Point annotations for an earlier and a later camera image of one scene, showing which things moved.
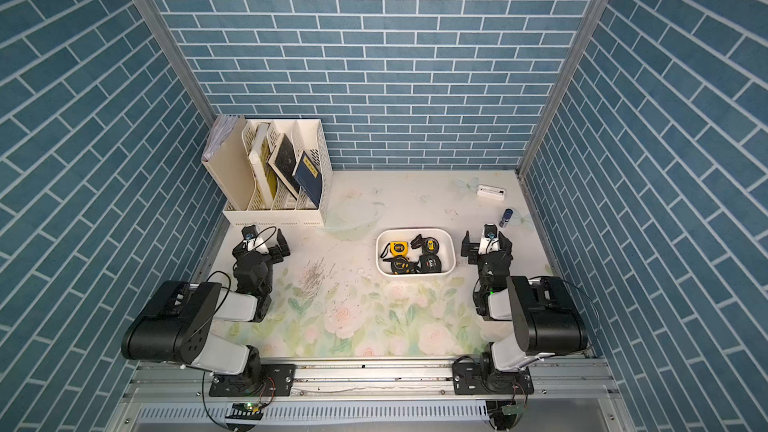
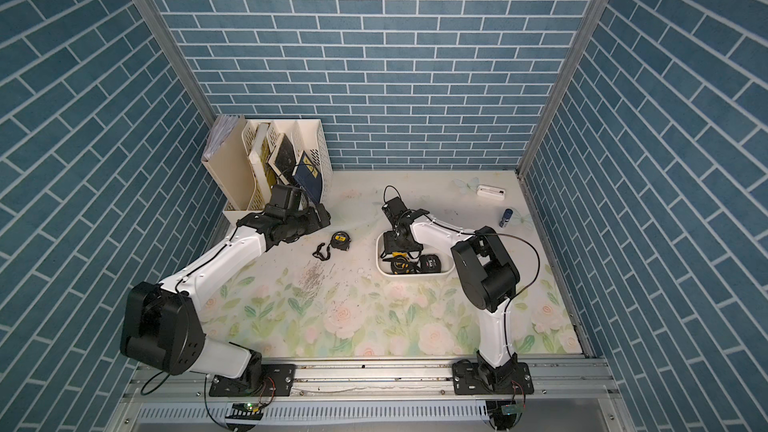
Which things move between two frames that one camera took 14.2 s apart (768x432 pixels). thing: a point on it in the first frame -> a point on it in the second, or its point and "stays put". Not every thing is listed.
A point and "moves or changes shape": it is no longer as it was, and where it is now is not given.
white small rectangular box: (491, 192) stays put
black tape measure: (430, 263) stays put
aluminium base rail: (176, 396) stays put
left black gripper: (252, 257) -> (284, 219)
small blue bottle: (506, 217) stays put
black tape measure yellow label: (402, 265) stays put
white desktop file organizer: (292, 174) stays put
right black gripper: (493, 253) -> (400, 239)
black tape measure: (429, 245) moves or changes shape
